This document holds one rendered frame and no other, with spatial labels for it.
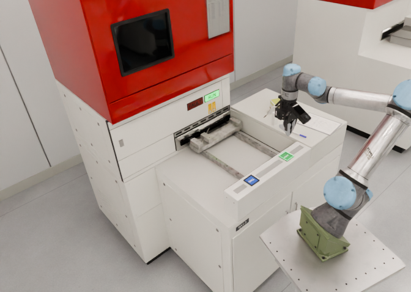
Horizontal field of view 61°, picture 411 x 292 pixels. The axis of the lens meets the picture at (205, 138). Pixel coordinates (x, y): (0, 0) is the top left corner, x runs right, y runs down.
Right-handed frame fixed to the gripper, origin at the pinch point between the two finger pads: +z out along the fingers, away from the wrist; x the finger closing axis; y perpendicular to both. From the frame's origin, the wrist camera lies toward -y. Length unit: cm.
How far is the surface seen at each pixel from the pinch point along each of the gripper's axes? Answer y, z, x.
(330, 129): -1.8, 13.7, -35.5
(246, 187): -0.1, 15.0, 30.6
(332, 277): -50, 29, 33
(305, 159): -3.9, 19.9, -10.6
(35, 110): 207, 41, 70
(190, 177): 36, 28, 37
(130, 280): 60, 110, 79
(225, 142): 46, 28, 1
